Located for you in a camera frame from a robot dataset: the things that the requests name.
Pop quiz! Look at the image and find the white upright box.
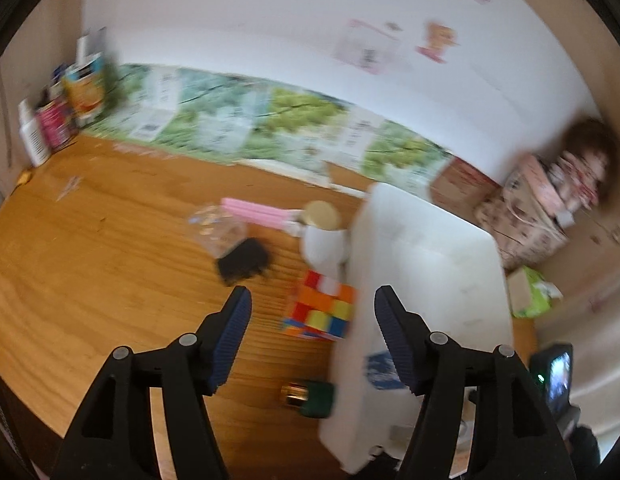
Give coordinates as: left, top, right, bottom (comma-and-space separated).
76, 27, 108, 68

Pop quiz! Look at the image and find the white plastic storage bin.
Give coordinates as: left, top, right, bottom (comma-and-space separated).
317, 182, 515, 476

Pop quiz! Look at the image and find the brown-haired doll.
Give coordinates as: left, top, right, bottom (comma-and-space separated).
555, 117, 620, 211

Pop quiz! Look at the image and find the pink white stick-shaped object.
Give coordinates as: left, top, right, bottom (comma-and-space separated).
221, 197, 303, 236

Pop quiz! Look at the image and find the white rounded plastic container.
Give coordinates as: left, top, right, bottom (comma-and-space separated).
300, 225, 351, 273

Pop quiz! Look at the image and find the white plastic bottle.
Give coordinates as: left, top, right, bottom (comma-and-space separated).
17, 100, 51, 168

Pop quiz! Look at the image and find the printed canvas tote bag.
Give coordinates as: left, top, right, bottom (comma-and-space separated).
477, 170, 573, 271

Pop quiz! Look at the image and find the pink can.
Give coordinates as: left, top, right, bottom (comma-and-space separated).
36, 97, 73, 150

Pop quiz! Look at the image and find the green tissue pack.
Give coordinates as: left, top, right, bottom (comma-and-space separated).
507, 266, 563, 318

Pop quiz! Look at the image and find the clear plastic package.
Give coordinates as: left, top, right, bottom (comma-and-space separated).
187, 202, 248, 257

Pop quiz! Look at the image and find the pink white wall paper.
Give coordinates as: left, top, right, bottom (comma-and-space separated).
334, 19, 398, 75

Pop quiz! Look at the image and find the colourful puzzle cube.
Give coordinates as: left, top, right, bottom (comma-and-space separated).
281, 270, 358, 343

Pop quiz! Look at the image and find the clear plastic box blue label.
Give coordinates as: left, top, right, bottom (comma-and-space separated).
362, 350, 411, 393

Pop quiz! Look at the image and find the cardboard box red print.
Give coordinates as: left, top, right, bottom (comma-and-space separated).
430, 156, 501, 211

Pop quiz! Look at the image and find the pink patterned box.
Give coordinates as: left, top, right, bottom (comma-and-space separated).
507, 155, 566, 211

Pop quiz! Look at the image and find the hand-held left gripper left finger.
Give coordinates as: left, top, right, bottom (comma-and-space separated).
50, 285, 253, 480

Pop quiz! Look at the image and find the grape print wall poster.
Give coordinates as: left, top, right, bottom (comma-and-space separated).
82, 62, 453, 186

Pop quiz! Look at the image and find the black power adapter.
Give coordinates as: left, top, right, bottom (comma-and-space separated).
216, 238, 272, 285

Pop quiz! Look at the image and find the cartoon wall sticker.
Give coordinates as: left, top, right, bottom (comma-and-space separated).
416, 21, 461, 65

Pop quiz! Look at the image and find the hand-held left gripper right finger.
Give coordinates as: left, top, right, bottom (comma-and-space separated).
374, 285, 578, 480

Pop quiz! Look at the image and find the orange printed carton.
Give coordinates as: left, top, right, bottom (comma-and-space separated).
64, 57, 110, 127

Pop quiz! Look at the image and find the beige round lid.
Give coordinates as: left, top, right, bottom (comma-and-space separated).
301, 201, 342, 232

